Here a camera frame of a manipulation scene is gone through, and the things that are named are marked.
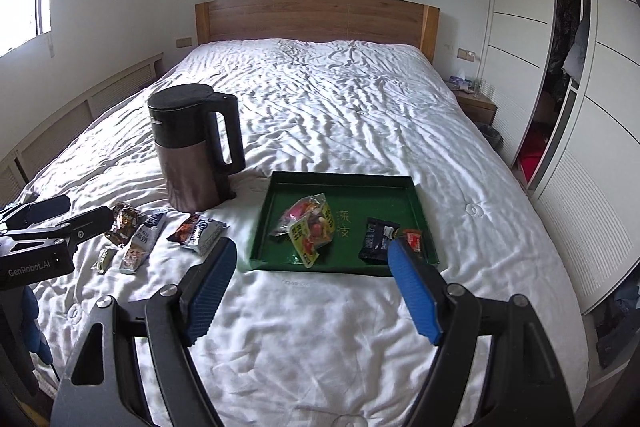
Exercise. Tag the small red snack packet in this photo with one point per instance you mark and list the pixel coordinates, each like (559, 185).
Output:
(414, 239)

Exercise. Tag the slatted radiator cover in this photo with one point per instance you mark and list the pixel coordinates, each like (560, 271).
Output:
(75, 117)

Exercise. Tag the hanging clothes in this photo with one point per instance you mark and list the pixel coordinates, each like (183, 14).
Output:
(570, 37)

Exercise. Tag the tissue box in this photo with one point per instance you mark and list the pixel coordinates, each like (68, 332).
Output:
(460, 83)

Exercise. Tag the white and blue snack packet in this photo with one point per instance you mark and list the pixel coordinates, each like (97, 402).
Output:
(142, 242)

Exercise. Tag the person's left hand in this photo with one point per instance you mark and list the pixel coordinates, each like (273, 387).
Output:
(32, 322)

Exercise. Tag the white wardrobe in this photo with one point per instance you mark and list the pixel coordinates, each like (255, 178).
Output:
(520, 32)

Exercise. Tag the wooden nightstand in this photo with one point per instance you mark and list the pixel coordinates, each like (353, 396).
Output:
(477, 109)

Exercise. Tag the drinking glass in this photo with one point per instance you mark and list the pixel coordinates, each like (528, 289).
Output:
(482, 88)

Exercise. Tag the brown and black electric kettle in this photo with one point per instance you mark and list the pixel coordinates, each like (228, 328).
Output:
(185, 167)

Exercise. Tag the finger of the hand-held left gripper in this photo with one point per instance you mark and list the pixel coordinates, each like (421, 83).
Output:
(85, 224)
(45, 207)

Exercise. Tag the wooden headboard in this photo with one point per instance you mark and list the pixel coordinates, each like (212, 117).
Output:
(310, 17)

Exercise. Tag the small green snack packet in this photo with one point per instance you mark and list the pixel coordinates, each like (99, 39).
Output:
(105, 259)

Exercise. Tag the brown oatmeal snack packet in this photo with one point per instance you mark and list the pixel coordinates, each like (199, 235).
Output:
(122, 224)

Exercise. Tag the green tray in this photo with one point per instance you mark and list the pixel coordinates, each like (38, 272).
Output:
(380, 197)

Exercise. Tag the black snack packet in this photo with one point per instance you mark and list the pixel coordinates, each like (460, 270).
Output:
(375, 237)

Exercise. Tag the pile of clothes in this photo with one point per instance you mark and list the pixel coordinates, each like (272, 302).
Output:
(612, 322)

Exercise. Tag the beige wall socket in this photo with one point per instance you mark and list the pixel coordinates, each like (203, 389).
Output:
(466, 54)
(184, 42)

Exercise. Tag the yellow-green fruit snack bag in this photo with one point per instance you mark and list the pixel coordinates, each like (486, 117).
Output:
(310, 227)

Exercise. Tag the dark mesh waste bin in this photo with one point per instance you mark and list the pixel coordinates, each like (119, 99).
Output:
(490, 137)

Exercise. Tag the bed with white sheet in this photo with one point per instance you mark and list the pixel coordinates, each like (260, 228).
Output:
(325, 122)

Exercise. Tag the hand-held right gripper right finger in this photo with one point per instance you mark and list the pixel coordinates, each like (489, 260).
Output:
(415, 292)

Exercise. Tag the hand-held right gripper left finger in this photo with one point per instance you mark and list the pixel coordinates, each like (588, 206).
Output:
(210, 292)

